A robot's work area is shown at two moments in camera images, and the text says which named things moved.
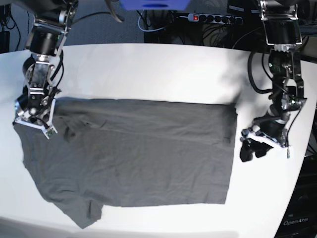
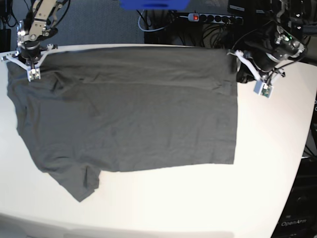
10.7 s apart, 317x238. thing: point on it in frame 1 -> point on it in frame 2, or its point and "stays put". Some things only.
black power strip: (214, 18) stays put
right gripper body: (252, 144) -> (244, 75)
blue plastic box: (153, 5) stays put
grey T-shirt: (122, 153) -> (94, 109)
